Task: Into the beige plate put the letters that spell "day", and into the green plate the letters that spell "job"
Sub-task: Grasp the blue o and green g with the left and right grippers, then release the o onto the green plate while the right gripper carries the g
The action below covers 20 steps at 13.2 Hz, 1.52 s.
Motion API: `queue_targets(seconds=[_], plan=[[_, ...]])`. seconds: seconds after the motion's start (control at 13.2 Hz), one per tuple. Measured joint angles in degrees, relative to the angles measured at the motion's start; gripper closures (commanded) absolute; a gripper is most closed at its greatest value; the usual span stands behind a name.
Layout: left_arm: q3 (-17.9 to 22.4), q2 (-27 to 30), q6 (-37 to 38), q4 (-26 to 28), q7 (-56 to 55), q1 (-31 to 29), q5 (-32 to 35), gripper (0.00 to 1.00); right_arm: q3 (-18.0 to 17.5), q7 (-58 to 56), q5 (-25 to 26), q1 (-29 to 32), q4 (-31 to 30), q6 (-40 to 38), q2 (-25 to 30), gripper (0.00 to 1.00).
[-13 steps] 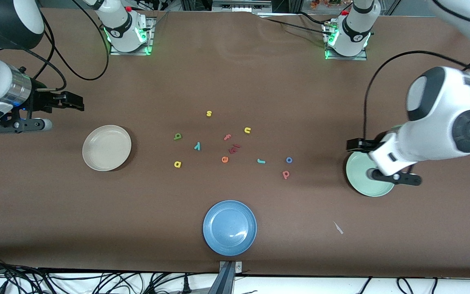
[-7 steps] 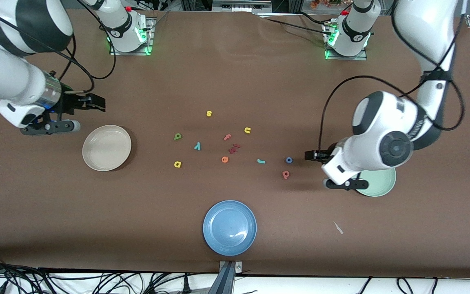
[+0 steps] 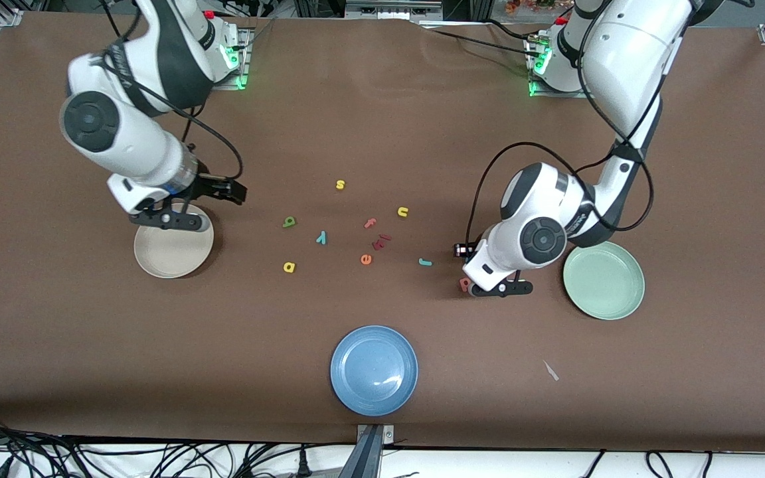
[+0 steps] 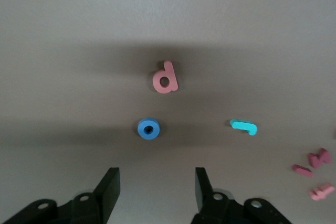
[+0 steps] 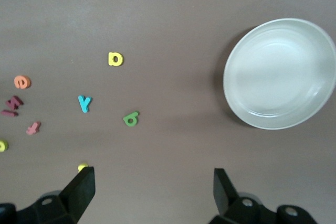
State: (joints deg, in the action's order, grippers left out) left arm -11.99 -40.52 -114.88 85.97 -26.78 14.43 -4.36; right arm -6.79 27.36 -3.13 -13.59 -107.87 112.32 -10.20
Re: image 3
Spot beige brown plate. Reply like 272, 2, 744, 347
133, 202, 215, 279

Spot light green plate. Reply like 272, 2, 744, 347
562, 240, 645, 321

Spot blue plate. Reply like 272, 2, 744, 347
330, 325, 419, 418

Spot orange artificial flowers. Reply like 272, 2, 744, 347
504, 0, 559, 15

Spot grey metal box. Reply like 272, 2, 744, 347
345, 0, 444, 19

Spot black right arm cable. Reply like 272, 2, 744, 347
100, 0, 245, 193

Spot short black cable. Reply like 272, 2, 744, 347
578, 450, 608, 478

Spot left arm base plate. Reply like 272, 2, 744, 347
527, 33, 599, 99

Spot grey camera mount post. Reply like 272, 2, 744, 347
338, 424, 396, 478

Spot looped thin black cable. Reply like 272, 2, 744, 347
645, 450, 713, 478

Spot black cable across table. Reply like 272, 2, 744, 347
422, 19, 536, 57

